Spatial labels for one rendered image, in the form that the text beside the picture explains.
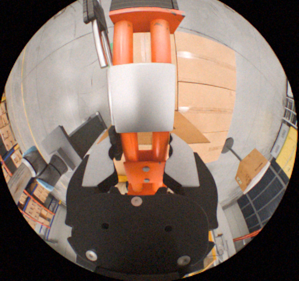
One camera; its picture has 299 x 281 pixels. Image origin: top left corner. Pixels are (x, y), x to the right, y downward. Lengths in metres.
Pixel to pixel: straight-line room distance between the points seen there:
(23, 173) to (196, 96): 1.23
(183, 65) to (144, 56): 0.26
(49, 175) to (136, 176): 0.73
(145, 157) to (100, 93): 1.21
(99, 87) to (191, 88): 1.06
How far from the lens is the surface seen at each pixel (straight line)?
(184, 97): 0.69
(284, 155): 7.45
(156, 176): 0.15
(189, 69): 0.71
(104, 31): 0.15
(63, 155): 0.86
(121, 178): 0.39
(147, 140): 0.31
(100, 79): 1.32
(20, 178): 0.74
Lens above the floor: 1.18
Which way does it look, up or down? 63 degrees down
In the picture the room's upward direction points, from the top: 177 degrees clockwise
